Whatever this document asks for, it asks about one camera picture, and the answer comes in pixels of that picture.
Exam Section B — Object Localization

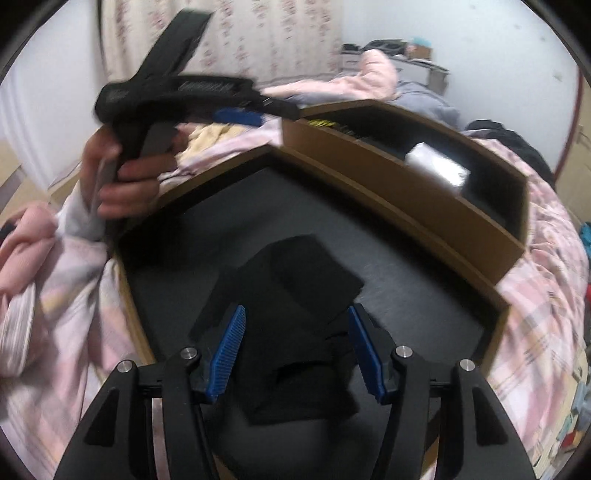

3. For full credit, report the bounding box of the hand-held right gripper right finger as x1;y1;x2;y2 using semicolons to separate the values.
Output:
347;304;539;480

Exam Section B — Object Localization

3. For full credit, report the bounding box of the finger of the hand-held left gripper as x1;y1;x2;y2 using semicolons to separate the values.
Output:
137;8;216;85
185;95;301;129

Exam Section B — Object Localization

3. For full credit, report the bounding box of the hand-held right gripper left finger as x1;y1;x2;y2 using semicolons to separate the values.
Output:
54;304;247;480

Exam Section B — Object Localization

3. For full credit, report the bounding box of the black cloth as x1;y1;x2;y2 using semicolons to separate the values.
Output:
189;234;365;428

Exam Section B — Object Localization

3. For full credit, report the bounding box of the large black-lined brown box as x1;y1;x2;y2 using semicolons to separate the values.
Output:
110;147;510;480

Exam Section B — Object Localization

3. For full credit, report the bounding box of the person's left hand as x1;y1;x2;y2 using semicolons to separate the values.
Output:
82;127;190;220

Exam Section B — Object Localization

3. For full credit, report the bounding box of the yellow towel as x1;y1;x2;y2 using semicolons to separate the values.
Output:
178;124;259;167

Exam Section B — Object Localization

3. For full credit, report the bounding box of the floral curtain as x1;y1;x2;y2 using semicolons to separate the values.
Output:
99;0;345;86

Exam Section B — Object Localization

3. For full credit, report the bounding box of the pink rolled quilt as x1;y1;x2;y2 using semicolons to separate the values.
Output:
358;48;400;100

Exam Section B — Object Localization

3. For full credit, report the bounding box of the black tray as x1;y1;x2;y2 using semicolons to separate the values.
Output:
365;39;407;56

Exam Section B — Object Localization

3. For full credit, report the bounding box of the grey bed sheet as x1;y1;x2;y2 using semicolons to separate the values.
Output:
394;80;462;127

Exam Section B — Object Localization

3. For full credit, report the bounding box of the pink plaid quilt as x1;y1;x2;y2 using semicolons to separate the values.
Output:
0;74;591;480

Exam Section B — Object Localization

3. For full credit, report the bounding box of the white nightstand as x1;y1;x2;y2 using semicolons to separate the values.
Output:
342;41;451;90

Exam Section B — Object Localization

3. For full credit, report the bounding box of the white striped cloth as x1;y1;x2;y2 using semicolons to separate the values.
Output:
0;286;37;376

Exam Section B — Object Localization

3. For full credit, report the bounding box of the pink fleece clothing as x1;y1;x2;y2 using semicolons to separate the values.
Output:
0;205;61;301

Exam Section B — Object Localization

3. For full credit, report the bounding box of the black clothing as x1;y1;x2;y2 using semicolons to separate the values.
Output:
464;119;555;185

